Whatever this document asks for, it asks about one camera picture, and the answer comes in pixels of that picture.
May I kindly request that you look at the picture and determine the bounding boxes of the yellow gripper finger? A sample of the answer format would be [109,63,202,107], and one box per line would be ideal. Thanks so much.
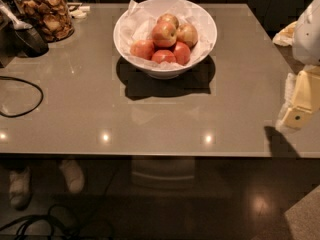
[276,65,320,133]

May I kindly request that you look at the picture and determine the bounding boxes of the red apple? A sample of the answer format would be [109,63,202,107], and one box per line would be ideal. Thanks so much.
[130,40,155,60]
[151,50,176,64]
[173,41,191,65]
[151,22,177,48]

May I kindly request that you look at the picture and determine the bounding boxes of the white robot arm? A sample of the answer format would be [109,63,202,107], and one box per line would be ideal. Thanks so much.
[273,0,320,133]

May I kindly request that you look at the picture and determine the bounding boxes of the right yellow-red apple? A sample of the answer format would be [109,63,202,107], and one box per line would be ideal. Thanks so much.
[177,23,198,48]

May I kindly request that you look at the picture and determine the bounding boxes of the yellow-red apple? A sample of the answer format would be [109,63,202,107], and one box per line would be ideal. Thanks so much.
[177,23,198,48]
[157,13,179,27]

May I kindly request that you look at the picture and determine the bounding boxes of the back yellow-red apple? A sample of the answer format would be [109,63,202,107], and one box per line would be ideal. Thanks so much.
[157,13,179,27]

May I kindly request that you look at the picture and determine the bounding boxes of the white paper bowl liner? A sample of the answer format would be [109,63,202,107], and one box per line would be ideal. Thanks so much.
[118,0,214,72]

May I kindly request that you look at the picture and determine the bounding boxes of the white ceramic bowl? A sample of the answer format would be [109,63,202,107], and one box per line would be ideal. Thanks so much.
[112,0,218,80]

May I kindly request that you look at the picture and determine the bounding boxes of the yellow cloth at right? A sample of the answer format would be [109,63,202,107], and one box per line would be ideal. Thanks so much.
[272,21,297,47]

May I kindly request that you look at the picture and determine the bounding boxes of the white scraps on table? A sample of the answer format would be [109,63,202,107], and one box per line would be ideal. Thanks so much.
[68,4,91,19]

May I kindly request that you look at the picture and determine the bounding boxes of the white right shoe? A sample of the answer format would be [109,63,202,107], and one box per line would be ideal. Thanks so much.
[59,160,85,194]

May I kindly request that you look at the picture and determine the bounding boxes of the white shoe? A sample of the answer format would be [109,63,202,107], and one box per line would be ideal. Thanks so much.
[59,160,85,194]
[9,167,31,210]

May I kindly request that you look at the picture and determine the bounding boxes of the glass jar of dried chips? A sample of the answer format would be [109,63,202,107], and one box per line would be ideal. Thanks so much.
[14,0,74,42]

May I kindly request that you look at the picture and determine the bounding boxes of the black round appliance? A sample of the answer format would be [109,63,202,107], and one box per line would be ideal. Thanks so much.
[14,28,49,58]

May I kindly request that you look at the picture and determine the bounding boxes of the white left shoe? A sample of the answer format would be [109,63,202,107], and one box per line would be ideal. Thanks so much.
[9,167,31,210]

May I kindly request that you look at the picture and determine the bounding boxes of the black cables on floor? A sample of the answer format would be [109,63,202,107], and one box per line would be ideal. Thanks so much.
[0,203,116,240]

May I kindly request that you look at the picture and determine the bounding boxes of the white scoop handle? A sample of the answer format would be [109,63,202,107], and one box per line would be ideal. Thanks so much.
[0,2,32,30]

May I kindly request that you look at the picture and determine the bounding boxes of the black cable on table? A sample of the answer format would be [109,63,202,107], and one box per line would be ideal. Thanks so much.
[0,75,45,119]

